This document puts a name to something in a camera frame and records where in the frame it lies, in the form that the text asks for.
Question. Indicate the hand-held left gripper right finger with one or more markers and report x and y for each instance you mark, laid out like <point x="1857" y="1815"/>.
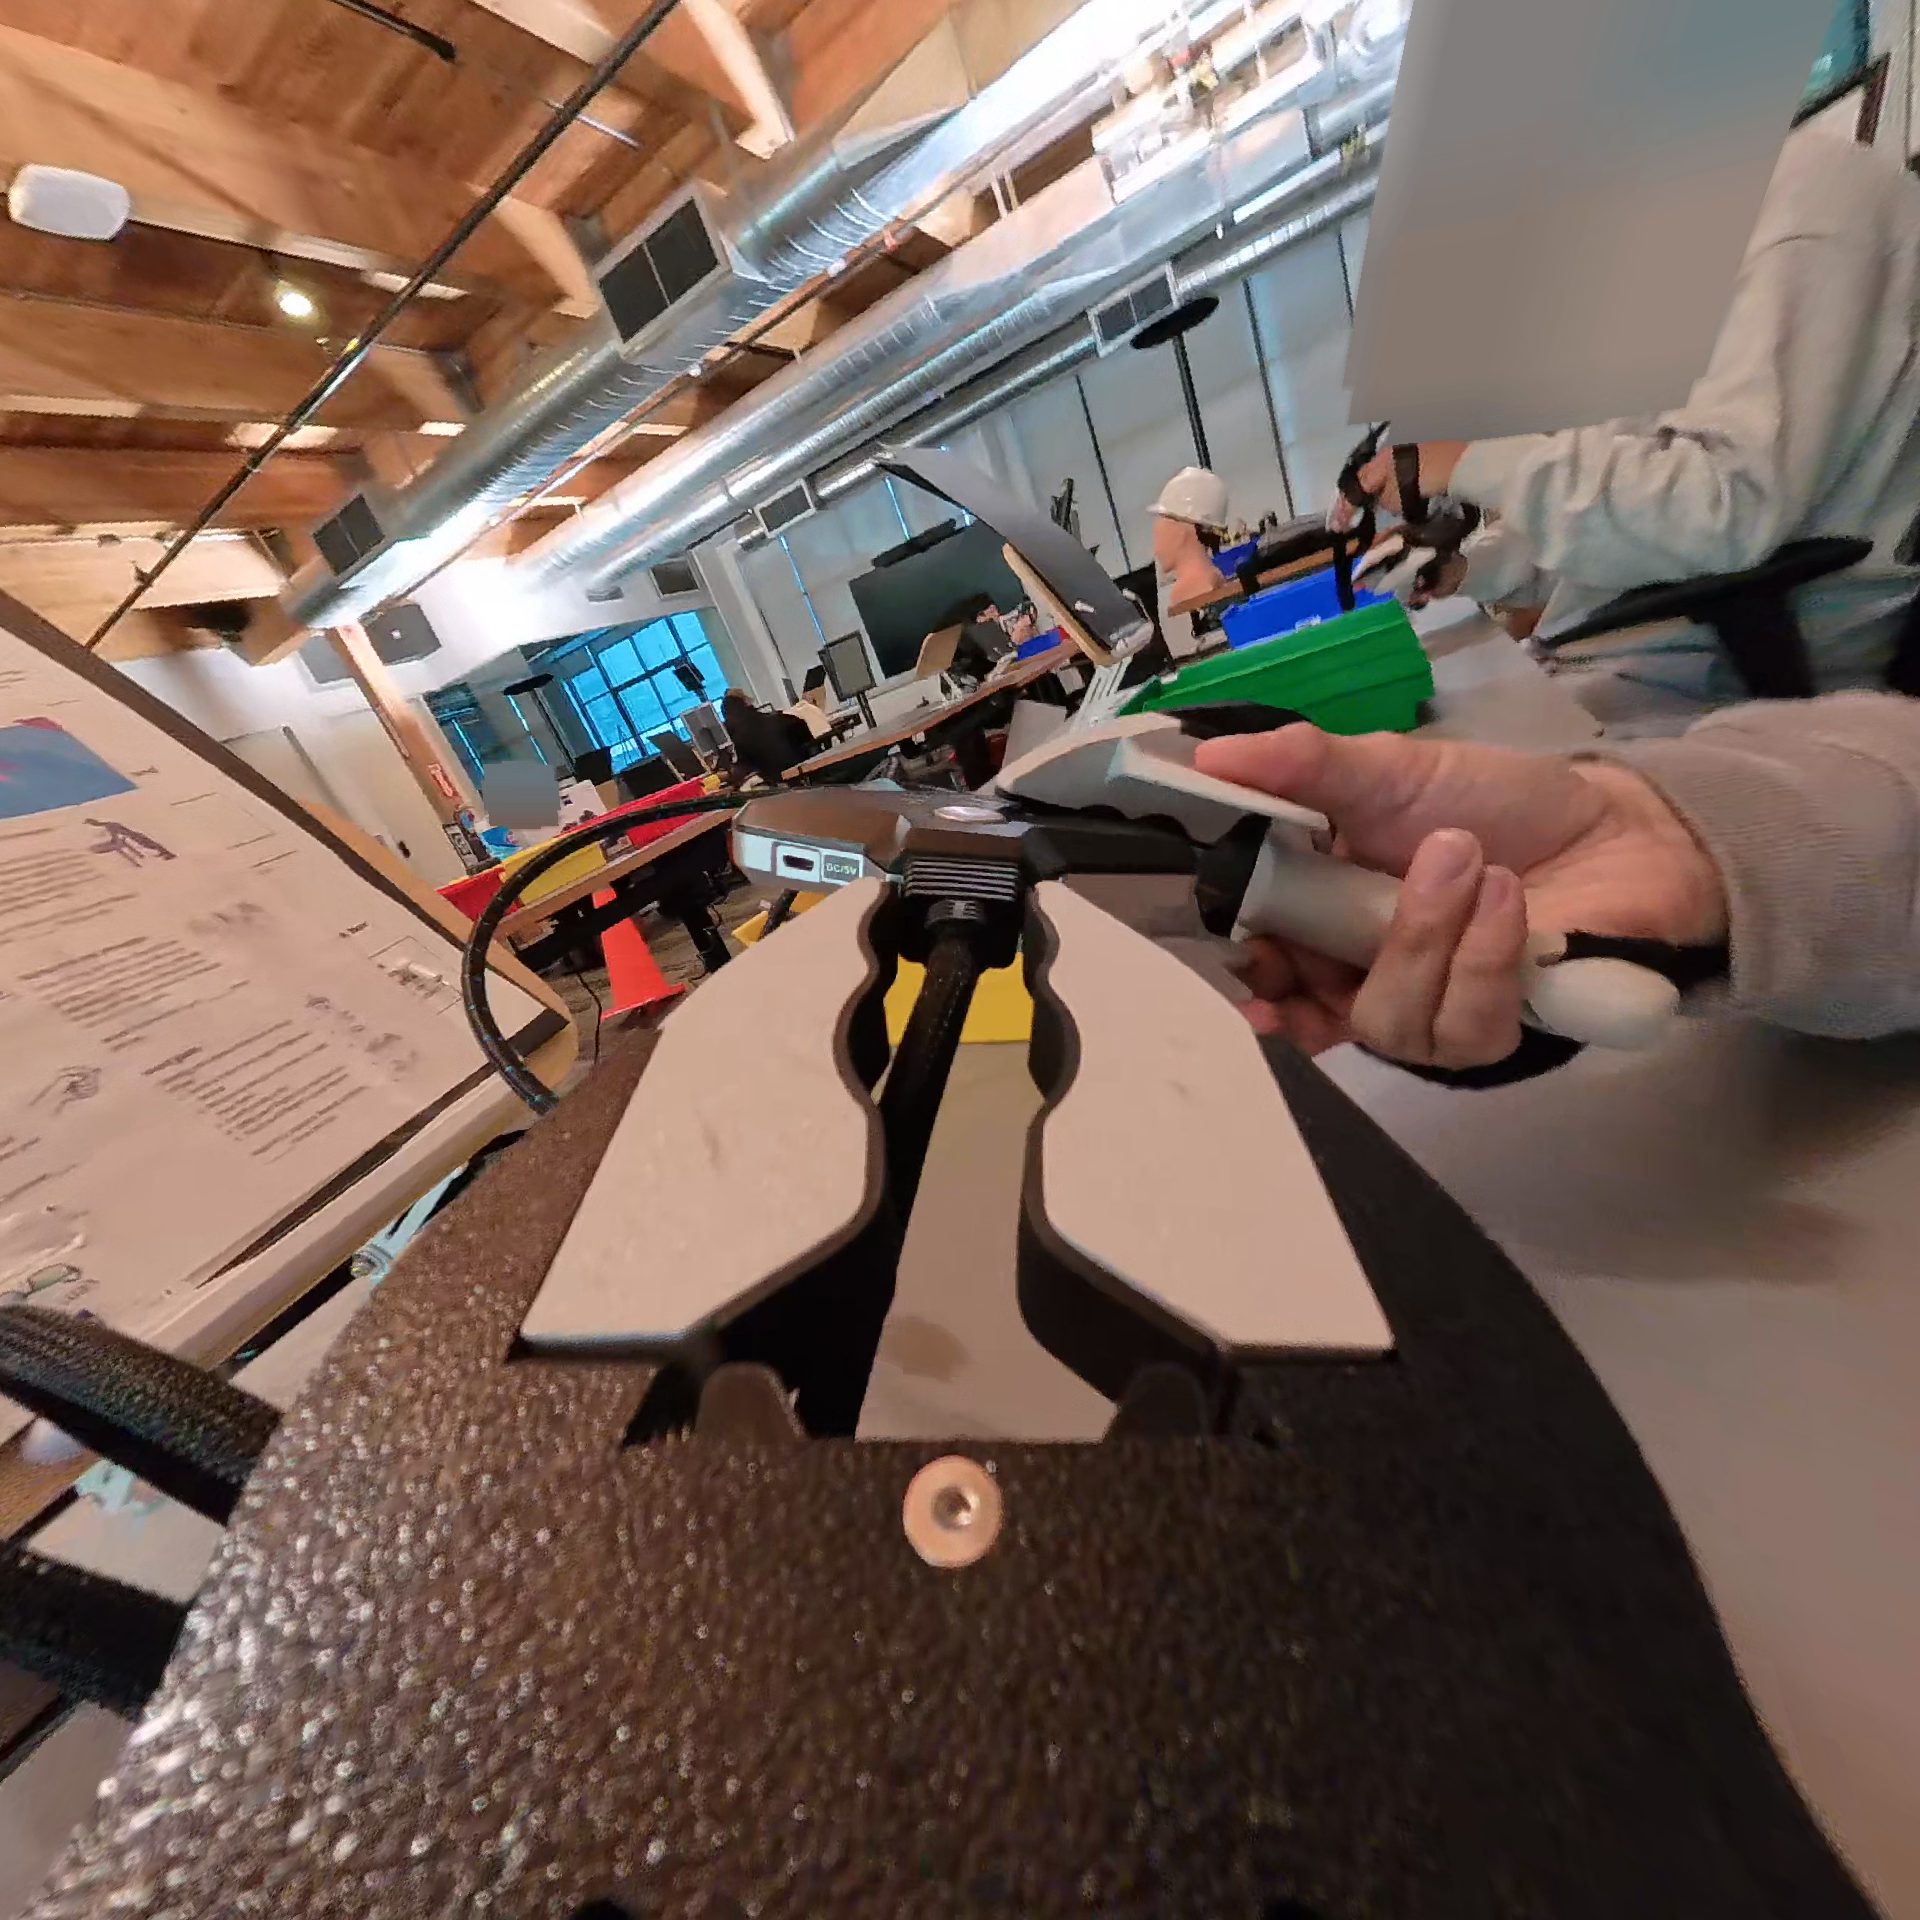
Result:
<point x="1201" y="1170"/>

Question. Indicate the black ceiling pipe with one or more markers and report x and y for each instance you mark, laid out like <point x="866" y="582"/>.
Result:
<point x="377" y="316"/>

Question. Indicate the person's right forearm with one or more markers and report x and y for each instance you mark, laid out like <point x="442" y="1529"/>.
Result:
<point x="1799" y="856"/>

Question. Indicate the black ceiling speaker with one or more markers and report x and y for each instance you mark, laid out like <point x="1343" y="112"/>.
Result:
<point x="403" y="633"/>

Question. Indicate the red plastic bin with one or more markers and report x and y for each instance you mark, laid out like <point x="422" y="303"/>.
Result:
<point x="477" y="897"/>

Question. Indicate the silver ventilation duct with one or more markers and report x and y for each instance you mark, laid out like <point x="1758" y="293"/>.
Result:
<point x="601" y="376"/>
<point x="932" y="406"/>

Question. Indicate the black floor lamp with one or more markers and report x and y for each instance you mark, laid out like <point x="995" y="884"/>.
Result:
<point x="1179" y="322"/>

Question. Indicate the large black monitor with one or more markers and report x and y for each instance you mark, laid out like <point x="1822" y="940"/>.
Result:
<point x="939" y="593"/>

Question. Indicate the orange traffic cone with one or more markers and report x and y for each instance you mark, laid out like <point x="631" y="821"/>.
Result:
<point x="638" y="967"/>

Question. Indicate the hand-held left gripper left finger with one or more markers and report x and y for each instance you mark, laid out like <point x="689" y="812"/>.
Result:
<point x="721" y="1141"/>

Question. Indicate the blue plastic bin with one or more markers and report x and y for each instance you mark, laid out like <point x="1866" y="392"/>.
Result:
<point x="1290" y="609"/>

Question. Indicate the yellow plastic bin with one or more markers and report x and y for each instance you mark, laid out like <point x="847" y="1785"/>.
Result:
<point x="962" y="1013"/>

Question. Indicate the white hard hat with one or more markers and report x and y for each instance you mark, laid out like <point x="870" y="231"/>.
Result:
<point x="1194" y="495"/>

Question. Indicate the white ceiling device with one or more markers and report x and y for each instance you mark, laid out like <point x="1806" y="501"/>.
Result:
<point x="67" y="202"/>

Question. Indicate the person's right hand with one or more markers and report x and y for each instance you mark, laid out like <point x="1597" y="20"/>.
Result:
<point x="1501" y="809"/>

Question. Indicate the black office chair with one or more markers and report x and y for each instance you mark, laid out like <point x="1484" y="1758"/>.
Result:
<point x="1770" y="599"/>

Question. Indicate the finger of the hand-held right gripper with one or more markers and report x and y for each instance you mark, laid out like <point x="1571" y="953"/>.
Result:
<point x="1110" y="774"/>

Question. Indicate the instruction sheet on board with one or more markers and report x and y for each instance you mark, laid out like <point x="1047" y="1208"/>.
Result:
<point x="452" y="1141"/>

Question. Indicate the green plastic bin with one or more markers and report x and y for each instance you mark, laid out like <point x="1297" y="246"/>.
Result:
<point x="1321" y="676"/>

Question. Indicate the grey usb hub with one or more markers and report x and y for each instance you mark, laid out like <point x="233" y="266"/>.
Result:
<point x="841" y="826"/>

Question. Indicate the printed instruction sheet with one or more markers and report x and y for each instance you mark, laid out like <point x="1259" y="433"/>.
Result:
<point x="181" y="974"/>

